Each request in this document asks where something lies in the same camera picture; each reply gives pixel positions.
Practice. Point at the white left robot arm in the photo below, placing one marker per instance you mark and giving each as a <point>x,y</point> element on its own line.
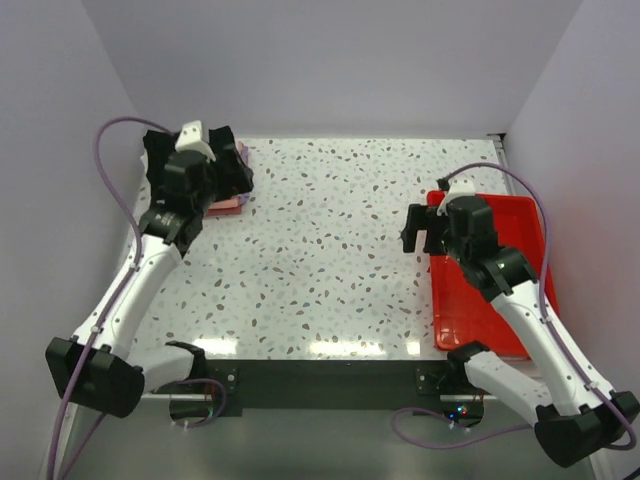
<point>93,367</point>

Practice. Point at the red plastic tray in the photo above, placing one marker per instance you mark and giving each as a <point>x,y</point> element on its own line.
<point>461,312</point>

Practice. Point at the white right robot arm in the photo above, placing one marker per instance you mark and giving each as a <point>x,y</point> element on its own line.
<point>573,410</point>

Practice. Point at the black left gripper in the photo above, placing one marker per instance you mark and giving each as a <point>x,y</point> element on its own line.
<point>211,167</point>

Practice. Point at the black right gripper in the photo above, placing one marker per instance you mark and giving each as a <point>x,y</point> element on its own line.
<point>421,217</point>

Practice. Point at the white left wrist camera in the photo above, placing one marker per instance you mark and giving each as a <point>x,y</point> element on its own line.
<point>194,137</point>

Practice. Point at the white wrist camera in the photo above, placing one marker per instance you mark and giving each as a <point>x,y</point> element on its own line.
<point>457,188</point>
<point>194,137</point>

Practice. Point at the folded pink t shirt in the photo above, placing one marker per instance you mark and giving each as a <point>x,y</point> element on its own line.
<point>227,207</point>

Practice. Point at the folded purple t shirt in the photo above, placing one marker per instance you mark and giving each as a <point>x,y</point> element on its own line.
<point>245,157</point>

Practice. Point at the black t shirt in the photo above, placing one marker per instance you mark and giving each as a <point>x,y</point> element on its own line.
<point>234,177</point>

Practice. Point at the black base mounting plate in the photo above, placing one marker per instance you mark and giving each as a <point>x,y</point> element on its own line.
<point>327,385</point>

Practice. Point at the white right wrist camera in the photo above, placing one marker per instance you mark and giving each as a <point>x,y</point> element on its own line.
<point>457,188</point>

